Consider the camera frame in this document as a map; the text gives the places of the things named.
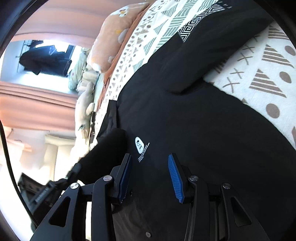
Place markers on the pink curtain right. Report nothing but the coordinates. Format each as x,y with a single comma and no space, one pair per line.
74,22

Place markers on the black button-up shirt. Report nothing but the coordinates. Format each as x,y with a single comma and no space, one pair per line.
245,166

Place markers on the black hanging jacket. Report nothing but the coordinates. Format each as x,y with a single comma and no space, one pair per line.
48,57

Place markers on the beige seal plush toy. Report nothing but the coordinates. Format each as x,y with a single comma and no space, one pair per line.
83,111

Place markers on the crumpled light green blanket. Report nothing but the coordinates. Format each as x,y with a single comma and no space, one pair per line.
82,73

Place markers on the black charger with cable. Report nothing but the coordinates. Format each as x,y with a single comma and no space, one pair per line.
92,130

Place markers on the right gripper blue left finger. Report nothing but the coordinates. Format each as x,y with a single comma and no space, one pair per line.
121,175

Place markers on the pink curtain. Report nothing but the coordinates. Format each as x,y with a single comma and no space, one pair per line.
36,109
74,22

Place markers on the pink curtain left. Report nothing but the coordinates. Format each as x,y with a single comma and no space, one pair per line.
36,109

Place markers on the cream padded headboard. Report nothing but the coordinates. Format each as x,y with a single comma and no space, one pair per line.
44,157

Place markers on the peach cartoon pillow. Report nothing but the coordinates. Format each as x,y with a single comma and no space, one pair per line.
111,36

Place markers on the patterned white duvet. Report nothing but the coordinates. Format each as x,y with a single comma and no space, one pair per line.
234,45

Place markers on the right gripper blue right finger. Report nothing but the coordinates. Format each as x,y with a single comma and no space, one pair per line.
179,178

